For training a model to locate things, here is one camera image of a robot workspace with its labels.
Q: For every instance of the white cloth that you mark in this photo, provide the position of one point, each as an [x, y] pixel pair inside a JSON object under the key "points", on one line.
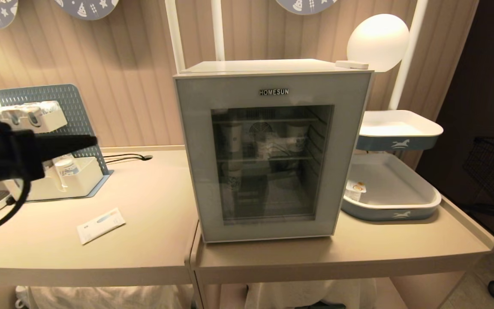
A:
{"points": [[109, 298]]}

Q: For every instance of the small white bottle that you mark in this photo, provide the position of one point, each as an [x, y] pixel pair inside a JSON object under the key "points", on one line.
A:
{"points": [[67, 169]]}

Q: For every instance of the white pegboard shelf with cups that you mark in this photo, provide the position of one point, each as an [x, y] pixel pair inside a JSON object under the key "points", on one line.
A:
{"points": [[37, 116]]}

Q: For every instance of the large white blue tray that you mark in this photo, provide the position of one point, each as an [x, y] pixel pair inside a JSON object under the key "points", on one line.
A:
{"points": [[395, 184]]}

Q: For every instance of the beige table with raised rim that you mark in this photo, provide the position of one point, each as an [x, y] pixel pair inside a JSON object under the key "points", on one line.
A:
{"points": [[380, 244]]}

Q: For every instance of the small white flat device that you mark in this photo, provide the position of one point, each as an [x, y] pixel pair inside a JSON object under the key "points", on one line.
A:
{"points": [[352, 65]]}

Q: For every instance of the white paper packet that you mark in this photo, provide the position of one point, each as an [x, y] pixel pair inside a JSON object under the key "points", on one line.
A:
{"points": [[101, 225]]}

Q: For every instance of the white shelf pole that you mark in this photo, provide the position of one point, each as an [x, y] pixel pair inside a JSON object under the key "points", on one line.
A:
{"points": [[175, 34], [218, 30], [408, 60]]}

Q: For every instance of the glass mini fridge door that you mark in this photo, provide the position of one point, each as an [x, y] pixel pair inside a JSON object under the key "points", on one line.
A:
{"points": [[195, 171]]}

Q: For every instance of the small white blue tray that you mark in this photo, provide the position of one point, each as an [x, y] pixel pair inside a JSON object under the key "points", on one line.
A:
{"points": [[397, 126]]}

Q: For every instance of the grey mini fridge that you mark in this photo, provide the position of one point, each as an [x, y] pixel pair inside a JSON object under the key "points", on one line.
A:
{"points": [[268, 66]]}

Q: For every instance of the white paper cup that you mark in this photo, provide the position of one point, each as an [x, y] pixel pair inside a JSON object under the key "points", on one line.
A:
{"points": [[234, 182], [235, 137], [297, 136]]}

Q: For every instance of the white globe lamp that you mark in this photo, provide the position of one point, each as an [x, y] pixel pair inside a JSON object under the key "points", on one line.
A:
{"points": [[378, 40]]}

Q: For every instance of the white organiser box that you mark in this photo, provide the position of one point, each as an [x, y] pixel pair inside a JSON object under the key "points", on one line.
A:
{"points": [[82, 178]]}

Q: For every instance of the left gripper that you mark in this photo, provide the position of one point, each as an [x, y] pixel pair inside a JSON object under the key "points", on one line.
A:
{"points": [[2, 150]]}

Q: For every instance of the blue pegboard stand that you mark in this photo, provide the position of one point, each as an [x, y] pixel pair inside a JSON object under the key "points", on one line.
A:
{"points": [[75, 111]]}

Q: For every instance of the small white sealed cup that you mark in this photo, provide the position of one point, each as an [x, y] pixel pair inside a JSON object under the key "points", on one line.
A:
{"points": [[355, 191]]}

